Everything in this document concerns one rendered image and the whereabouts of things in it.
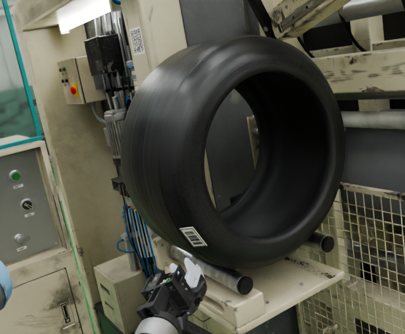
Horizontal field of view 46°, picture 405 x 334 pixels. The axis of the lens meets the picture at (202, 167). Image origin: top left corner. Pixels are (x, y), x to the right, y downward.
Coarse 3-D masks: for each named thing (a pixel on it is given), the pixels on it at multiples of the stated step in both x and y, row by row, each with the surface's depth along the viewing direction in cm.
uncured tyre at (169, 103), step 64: (192, 64) 106; (256, 64) 108; (128, 128) 116; (192, 128) 101; (320, 128) 136; (128, 192) 122; (192, 192) 103; (256, 192) 148; (320, 192) 126; (256, 256) 115
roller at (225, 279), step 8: (176, 248) 138; (176, 256) 137; (184, 256) 134; (192, 256) 131; (200, 264) 127; (208, 264) 124; (208, 272) 123; (216, 272) 120; (224, 272) 118; (232, 272) 117; (240, 272) 116; (216, 280) 122; (224, 280) 117; (232, 280) 115; (240, 280) 113; (248, 280) 114; (232, 288) 115; (240, 288) 112; (248, 288) 114
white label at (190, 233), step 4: (180, 228) 106; (184, 228) 105; (188, 228) 105; (192, 228) 104; (184, 232) 106; (188, 232) 106; (192, 232) 105; (196, 232) 104; (188, 236) 107; (192, 236) 106; (196, 236) 105; (188, 240) 108; (192, 240) 107; (196, 240) 106; (200, 240) 106; (192, 244) 108; (196, 244) 107; (200, 244) 107; (204, 244) 106
